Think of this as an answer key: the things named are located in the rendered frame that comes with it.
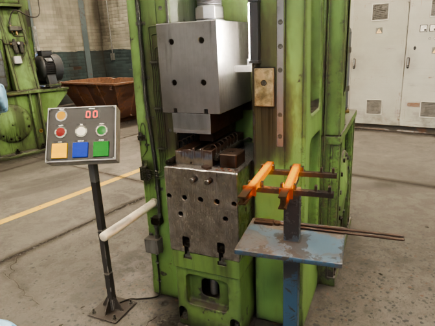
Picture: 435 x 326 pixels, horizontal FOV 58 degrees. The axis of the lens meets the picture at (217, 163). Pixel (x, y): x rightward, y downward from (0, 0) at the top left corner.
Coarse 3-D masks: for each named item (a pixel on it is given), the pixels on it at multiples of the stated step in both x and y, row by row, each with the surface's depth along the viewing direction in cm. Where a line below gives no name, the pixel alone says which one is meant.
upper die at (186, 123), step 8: (176, 112) 186; (232, 112) 201; (240, 112) 211; (176, 120) 185; (184, 120) 183; (192, 120) 181; (200, 120) 179; (208, 120) 178; (216, 120) 183; (224, 120) 192; (232, 120) 202; (176, 128) 186; (184, 128) 184; (192, 128) 182; (200, 128) 181; (208, 128) 179; (216, 128) 184
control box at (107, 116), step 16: (48, 112) 193; (64, 112) 192; (80, 112) 192; (112, 112) 192; (48, 128) 191; (64, 128) 190; (96, 128) 190; (112, 128) 190; (48, 144) 189; (112, 144) 189; (48, 160) 187; (64, 160) 187; (80, 160) 187; (96, 160) 188; (112, 160) 189
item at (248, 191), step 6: (270, 162) 164; (264, 168) 157; (270, 168) 160; (258, 174) 150; (264, 174) 151; (252, 180) 143; (258, 180) 143; (246, 186) 136; (252, 186) 136; (258, 186) 143; (246, 192) 131; (252, 192) 136; (240, 198) 128; (246, 198) 131; (240, 204) 129
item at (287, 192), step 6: (294, 168) 155; (294, 174) 148; (288, 180) 142; (294, 180) 142; (288, 186) 136; (282, 192) 128; (288, 192) 129; (282, 198) 124; (288, 198) 132; (282, 204) 125
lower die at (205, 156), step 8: (224, 136) 206; (232, 136) 207; (240, 136) 214; (192, 144) 196; (200, 144) 191; (208, 144) 190; (216, 144) 193; (176, 152) 190; (184, 152) 188; (192, 152) 186; (200, 152) 184; (208, 152) 182; (176, 160) 191; (184, 160) 189; (192, 160) 187; (200, 160) 185; (208, 160) 184
